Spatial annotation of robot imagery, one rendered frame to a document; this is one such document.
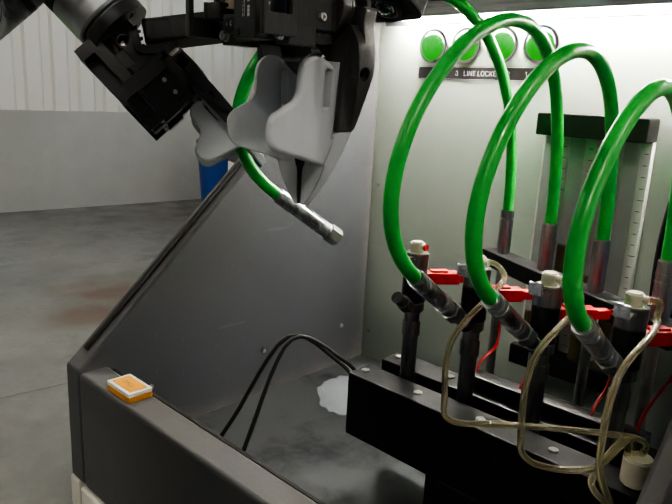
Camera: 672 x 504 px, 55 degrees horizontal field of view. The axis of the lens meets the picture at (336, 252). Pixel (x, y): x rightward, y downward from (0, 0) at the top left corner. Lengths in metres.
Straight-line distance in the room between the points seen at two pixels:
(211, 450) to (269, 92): 0.39
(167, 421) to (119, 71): 0.37
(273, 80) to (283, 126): 0.05
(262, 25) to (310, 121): 0.07
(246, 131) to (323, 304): 0.73
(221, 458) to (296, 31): 0.44
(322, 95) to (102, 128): 6.99
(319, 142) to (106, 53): 0.37
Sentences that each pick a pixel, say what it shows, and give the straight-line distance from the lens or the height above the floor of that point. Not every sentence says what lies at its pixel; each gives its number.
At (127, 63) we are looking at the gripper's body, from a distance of 0.73.
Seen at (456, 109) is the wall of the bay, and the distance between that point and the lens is 1.03.
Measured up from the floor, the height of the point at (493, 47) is 1.36.
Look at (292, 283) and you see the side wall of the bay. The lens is 1.04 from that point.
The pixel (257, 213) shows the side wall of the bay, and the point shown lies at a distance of 0.97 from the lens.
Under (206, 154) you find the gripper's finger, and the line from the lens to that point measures 0.69.
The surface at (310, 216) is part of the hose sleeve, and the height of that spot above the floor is 1.16.
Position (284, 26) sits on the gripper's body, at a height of 1.33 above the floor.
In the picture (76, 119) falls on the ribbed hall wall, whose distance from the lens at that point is 7.28.
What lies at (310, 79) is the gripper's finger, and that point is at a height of 1.31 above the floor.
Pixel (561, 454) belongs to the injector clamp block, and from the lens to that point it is 0.67.
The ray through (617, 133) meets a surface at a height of 1.28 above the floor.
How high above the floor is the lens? 1.30
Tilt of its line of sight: 14 degrees down
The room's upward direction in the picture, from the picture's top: 3 degrees clockwise
